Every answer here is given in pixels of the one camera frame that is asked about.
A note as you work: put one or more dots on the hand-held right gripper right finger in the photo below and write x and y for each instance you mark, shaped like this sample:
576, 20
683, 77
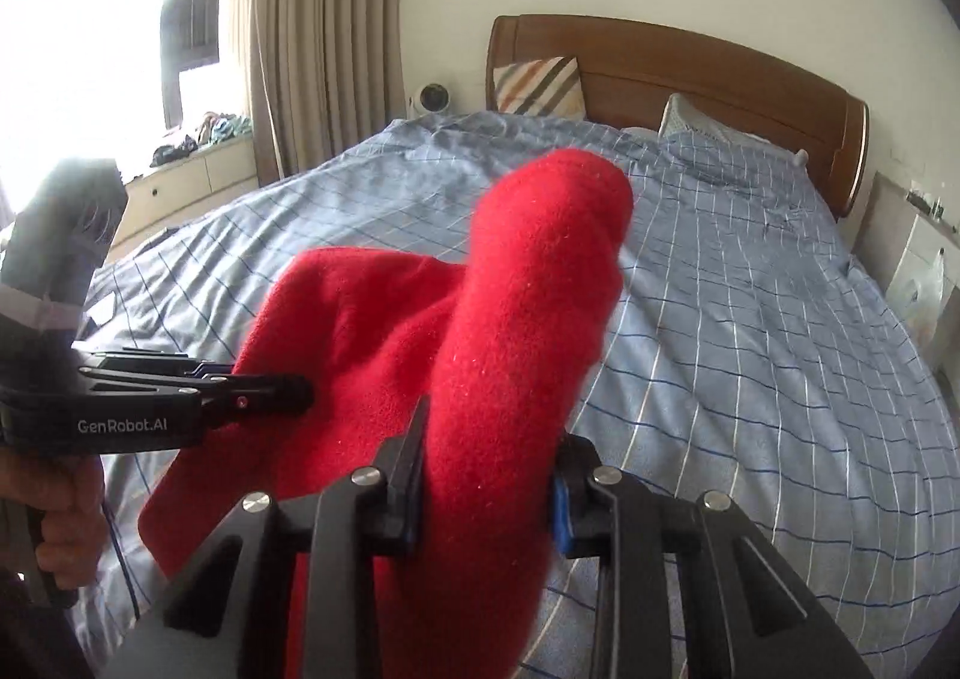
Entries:
562, 525

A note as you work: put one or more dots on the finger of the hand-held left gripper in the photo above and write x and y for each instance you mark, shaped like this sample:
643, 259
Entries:
255, 400
165, 360

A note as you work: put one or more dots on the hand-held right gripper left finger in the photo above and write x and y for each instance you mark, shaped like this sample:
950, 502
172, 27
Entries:
405, 499

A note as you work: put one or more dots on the red knit sweater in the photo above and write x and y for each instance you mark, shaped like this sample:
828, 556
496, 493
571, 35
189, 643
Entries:
487, 349

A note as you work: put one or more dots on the pile of clothes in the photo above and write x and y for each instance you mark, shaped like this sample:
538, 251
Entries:
217, 128

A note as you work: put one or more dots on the person's left hand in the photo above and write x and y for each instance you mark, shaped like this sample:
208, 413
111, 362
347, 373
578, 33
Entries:
75, 514

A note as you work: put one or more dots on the cream window bench drawers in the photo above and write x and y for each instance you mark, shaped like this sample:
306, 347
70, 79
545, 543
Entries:
187, 180

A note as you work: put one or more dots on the beige curtain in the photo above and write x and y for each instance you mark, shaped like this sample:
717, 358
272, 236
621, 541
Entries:
322, 49

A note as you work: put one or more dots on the white round fan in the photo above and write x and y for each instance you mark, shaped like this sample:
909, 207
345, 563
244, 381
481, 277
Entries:
429, 99

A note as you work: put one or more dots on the striped pillow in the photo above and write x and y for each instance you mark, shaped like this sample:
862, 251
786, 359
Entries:
536, 87

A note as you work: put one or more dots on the pale patterned pillow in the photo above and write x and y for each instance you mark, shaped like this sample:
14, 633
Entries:
697, 120

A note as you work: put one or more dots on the white plastic bag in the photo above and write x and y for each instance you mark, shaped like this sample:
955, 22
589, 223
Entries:
921, 293

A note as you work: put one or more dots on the white nightstand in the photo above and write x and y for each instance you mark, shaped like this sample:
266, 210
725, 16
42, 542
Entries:
919, 236

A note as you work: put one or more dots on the wooden headboard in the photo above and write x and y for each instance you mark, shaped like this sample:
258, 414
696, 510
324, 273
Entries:
675, 64

